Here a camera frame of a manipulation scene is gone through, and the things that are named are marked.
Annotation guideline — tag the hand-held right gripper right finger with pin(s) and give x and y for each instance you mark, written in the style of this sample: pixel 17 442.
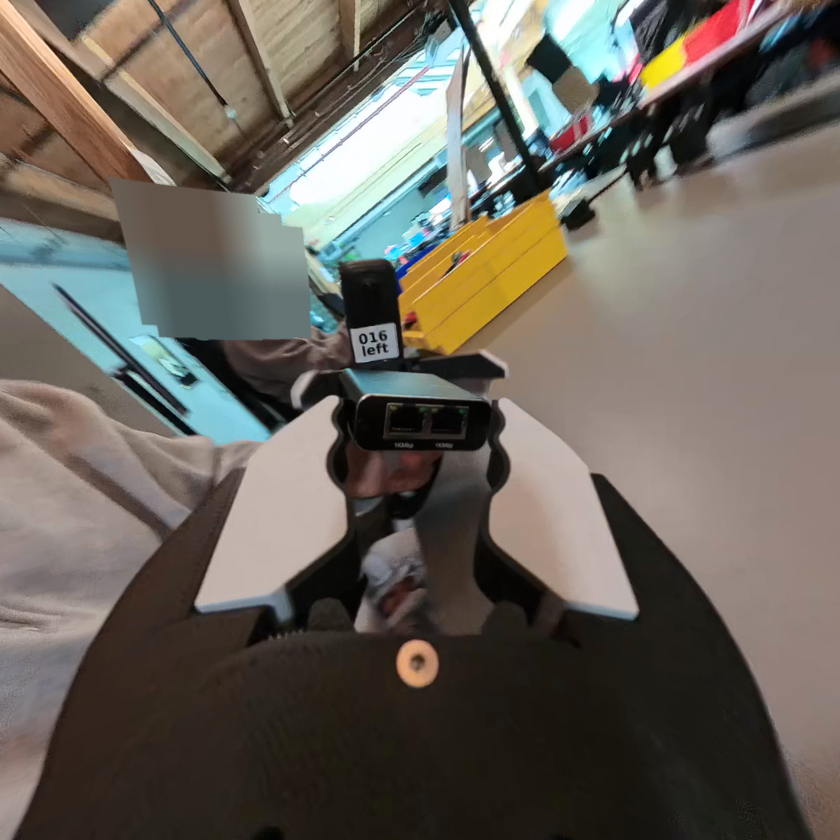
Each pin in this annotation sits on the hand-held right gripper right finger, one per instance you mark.
pixel 558 525

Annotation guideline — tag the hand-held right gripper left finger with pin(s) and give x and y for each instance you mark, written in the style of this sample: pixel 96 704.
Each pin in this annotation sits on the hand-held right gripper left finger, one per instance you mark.
pixel 282 518

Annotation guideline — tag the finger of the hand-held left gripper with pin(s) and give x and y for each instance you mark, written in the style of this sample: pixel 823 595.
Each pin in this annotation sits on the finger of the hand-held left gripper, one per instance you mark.
pixel 453 365
pixel 315 387

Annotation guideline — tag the black ethernet adapter box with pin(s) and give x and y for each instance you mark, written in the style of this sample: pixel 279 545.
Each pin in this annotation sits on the black ethernet adapter box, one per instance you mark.
pixel 394 394

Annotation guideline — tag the yellow storage bin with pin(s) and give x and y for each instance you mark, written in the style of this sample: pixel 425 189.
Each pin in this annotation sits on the yellow storage bin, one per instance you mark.
pixel 663 65
pixel 499 289
pixel 459 243

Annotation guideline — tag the person's left forearm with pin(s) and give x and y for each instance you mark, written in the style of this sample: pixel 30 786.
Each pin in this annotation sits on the person's left forearm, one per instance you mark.
pixel 131 446

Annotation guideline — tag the wooden plank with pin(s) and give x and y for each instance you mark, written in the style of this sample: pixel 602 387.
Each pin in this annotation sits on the wooden plank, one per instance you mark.
pixel 457 131

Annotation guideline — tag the small black device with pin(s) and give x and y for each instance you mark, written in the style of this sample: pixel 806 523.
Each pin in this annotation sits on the small black device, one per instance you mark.
pixel 577 213

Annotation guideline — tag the black pole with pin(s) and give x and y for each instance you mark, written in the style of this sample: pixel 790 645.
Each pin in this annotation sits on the black pole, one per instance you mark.
pixel 499 98

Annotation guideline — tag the person's grey zip sweatshirt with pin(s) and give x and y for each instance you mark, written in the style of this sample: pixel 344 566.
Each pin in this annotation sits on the person's grey zip sweatshirt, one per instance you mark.
pixel 39 656

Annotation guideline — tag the red storage bin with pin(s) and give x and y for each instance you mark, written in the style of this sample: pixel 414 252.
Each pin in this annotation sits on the red storage bin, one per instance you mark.
pixel 715 26

